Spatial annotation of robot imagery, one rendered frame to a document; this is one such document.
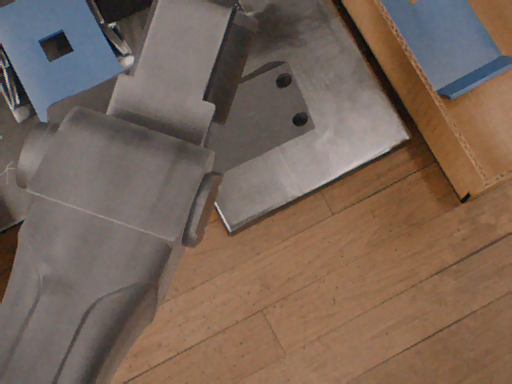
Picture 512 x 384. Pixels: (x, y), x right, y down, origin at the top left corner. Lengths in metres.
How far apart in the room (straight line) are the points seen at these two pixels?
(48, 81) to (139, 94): 0.27
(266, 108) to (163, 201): 0.17
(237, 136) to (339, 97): 0.26
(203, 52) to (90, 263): 0.13
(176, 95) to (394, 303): 0.37
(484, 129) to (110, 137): 0.47
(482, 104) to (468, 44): 0.05
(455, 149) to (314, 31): 0.16
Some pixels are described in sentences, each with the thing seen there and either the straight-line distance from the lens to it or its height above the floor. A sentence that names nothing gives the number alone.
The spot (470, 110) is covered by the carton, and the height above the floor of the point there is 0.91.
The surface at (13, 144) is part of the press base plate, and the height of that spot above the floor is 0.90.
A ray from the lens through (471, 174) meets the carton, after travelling 0.79.
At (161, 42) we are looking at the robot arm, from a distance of 0.50.
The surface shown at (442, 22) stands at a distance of 0.88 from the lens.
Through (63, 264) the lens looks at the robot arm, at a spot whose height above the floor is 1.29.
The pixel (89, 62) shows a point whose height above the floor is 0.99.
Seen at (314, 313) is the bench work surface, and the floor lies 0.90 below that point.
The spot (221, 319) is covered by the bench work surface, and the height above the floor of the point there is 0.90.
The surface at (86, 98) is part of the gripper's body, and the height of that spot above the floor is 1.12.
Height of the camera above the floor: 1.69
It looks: 75 degrees down
